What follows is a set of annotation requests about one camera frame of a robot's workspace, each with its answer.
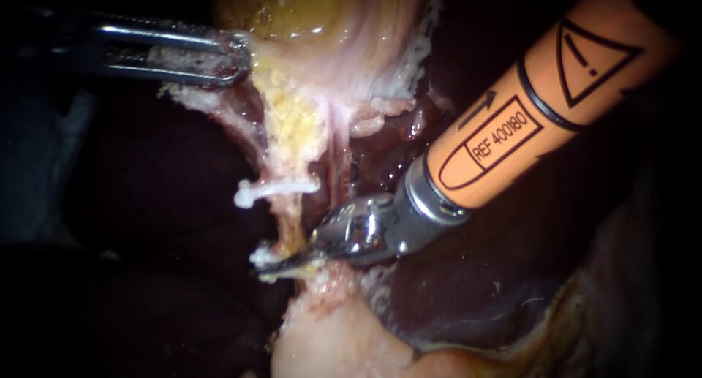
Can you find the dark red liver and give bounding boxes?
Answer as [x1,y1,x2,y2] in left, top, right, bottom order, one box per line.
[54,0,665,378]

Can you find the right arm instrument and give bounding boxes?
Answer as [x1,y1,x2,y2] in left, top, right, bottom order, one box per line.
[309,151,474,268]

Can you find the pale fatty tissue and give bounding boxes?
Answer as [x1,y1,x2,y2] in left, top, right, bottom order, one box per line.
[348,94,420,140]
[270,260,600,378]

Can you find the left arm instrument jaw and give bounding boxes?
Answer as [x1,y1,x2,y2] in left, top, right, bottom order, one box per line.
[102,57,252,89]
[91,22,252,56]

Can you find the right arm instrument jaw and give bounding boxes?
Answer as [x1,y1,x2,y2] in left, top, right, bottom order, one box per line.
[255,243,332,280]

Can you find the gallbladder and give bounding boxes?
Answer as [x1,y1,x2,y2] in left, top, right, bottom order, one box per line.
[208,0,442,173]

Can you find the left arm instrument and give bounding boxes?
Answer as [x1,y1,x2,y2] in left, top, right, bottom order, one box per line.
[30,9,106,78]

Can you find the white clip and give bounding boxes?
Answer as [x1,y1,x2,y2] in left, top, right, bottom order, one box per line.
[249,245,278,271]
[234,177,322,210]

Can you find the thin tube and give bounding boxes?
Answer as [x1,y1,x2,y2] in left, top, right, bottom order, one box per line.
[262,167,309,257]

